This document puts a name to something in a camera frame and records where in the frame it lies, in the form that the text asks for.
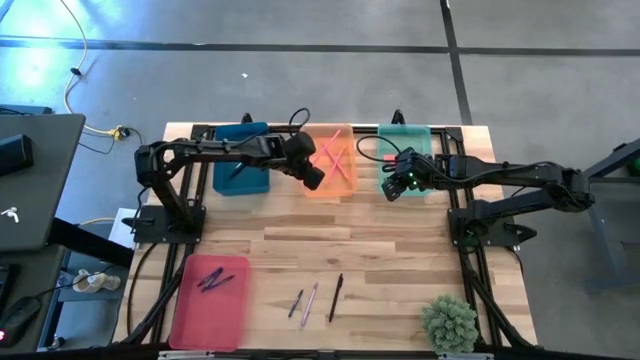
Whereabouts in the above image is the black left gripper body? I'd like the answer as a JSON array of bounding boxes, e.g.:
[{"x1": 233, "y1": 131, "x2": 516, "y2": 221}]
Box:
[{"x1": 283, "y1": 131, "x2": 318, "y2": 164}]

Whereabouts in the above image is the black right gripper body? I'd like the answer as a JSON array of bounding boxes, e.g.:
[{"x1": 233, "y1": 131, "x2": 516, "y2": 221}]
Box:
[{"x1": 395, "y1": 147, "x2": 437, "y2": 194}]

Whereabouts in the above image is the dark navy marker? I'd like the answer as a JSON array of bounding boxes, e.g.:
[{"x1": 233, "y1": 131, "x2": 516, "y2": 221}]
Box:
[{"x1": 287, "y1": 288, "x2": 305, "y2": 319}]

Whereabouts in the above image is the orange translucent plastic bin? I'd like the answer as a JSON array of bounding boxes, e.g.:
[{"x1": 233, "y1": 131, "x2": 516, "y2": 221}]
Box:
[{"x1": 299, "y1": 123, "x2": 359, "y2": 199}]

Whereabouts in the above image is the teal translucent plastic bin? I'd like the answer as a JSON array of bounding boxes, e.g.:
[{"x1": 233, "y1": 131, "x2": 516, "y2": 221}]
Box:
[{"x1": 377, "y1": 123, "x2": 434, "y2": 197}]

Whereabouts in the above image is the blue plastic bin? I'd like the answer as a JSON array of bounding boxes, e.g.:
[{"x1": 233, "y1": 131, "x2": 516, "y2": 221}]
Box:
[{"x1": 213, "y1": 122, "x2": 271, "y2": 197}]

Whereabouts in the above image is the black silver-tipped click pen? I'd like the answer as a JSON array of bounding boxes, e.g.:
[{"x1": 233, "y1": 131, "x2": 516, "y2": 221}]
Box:
[{"x1": 328, "y1": 272, "x2": 345, "y2": 323}]

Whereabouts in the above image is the pink translucent pen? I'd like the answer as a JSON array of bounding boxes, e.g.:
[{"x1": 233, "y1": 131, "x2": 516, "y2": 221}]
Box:
[{"x1": 299, "y1": 281, "x2": 320, "y2": 331}]

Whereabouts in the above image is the small green artificial plant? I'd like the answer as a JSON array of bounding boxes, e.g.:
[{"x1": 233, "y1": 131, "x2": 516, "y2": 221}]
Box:
[{"x1": 420, "y1": 294, "x2": 480, "y2": 355}]

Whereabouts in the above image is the pink-red plastic bin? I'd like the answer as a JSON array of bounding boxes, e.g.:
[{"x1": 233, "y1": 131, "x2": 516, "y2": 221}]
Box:
[{"x1": 168, "y1": 253, "x2": 252, "y2": 352}]

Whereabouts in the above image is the dark metal cart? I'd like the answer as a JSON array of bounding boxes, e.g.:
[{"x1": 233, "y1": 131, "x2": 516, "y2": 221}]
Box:
[{"x1": 567, "y1": 137, "x2": 640, "y2": 291}]

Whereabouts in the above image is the beige sandal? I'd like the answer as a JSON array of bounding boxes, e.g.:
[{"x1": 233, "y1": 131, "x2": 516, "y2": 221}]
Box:
[
  {"x1": 73, "y1": 269, "x2": 104, "y2": 294},
  {"x1": 97, "y1": 272, "x2": 122, "y2": 291}
]

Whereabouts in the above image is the black side desk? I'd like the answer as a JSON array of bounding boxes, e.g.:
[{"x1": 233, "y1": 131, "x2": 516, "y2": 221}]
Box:
[{"x1": 0, "y1": 113, "x2": 86, "y2": 251}]

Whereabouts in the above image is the black box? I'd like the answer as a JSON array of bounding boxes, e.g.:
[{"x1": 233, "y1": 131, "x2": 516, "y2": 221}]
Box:
[{"x1": 0, "y1": 133, "x2": 35, "y2": 176}]

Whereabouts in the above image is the dark low desk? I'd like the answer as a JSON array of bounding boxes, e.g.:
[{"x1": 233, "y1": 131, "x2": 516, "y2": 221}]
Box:
[{"x1": 0, "y1": 244, "x2": 69, "y2": 354}]

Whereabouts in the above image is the black computer mouse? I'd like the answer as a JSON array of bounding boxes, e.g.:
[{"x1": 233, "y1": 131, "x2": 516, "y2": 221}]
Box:
[{"x1": 0, "y1": 295, "x2": 42, "y2": 347}]

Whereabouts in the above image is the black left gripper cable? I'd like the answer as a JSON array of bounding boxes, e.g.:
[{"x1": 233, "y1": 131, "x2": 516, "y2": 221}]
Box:
[{"x1": 288, "y1": 106, "x2": 312, "y2": 137}]

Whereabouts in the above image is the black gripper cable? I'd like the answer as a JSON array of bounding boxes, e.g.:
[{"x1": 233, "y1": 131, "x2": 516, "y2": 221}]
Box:
[
  {"x1": 355, "y1": 134, "x2": 401, "y2": 165},
  {"x1": 288, "y1": 106, "x2": 312, "y2": 137}
]

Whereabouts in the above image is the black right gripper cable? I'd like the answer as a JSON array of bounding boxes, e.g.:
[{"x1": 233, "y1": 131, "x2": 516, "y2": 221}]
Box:
[{"x1": 355, "y1": 134, "x2": 401, "y2": 165}]

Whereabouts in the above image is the black aluminium table frame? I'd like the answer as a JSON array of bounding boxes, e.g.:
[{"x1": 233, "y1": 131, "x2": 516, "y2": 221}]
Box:
[{"x1": 119, "y1": 122, "x2": 539, "y2": 351}]

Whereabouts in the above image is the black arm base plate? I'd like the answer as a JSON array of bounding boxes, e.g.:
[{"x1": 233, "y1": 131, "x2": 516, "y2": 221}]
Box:
[
  {"x1": 132, "y1": 203, "x2": 207, "y2": 245},
  {"x1": 447, "y1": 207, "x2": 521, "y2": 249}
]

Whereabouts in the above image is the yellow floor cable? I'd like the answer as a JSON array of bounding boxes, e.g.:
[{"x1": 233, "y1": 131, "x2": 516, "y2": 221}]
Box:
[{"x1": 59, "y1": 0, "x2": 121, "y2": 139}]

